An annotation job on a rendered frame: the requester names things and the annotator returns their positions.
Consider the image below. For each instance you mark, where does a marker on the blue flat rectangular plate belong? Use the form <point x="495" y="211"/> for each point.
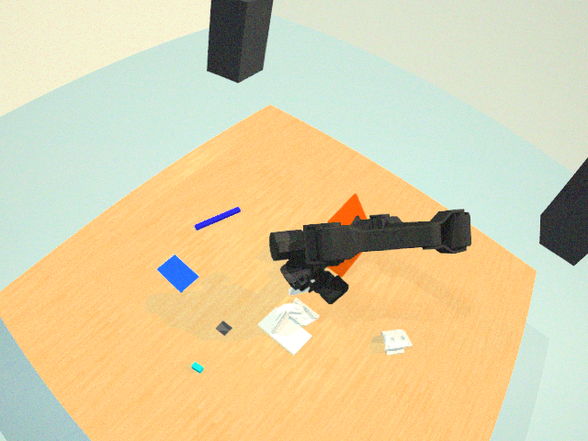
<point x="178" y="273"/>

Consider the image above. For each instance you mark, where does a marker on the small cyan block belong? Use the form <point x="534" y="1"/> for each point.
<point x="197" y="367"/>

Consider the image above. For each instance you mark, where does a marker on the blue flat bar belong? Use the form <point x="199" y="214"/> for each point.
<point x="217" y="218"/>

